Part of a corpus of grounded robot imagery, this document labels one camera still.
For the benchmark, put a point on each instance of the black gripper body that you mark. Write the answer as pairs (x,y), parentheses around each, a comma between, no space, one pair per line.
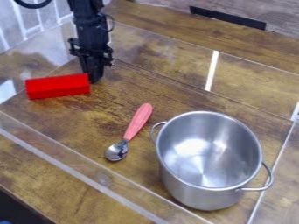
(89,46)

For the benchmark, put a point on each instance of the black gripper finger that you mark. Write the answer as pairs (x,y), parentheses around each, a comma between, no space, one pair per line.
(92,67)

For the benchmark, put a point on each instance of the red rectangular block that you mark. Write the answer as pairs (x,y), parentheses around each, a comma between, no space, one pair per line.
(46,87)

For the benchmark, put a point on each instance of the silver metal pot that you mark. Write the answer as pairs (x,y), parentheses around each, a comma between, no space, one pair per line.
(209,157)

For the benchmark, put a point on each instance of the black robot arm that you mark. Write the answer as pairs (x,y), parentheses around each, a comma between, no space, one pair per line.
(85,8)

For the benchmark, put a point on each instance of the clear acrylic barrier panel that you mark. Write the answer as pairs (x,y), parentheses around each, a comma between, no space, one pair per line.
(145,202)

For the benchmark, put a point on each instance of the spoon with pink handle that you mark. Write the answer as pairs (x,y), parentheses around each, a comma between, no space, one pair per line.
(117,150)

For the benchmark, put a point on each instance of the black wall strip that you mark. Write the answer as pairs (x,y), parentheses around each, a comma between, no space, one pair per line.
(228,18)

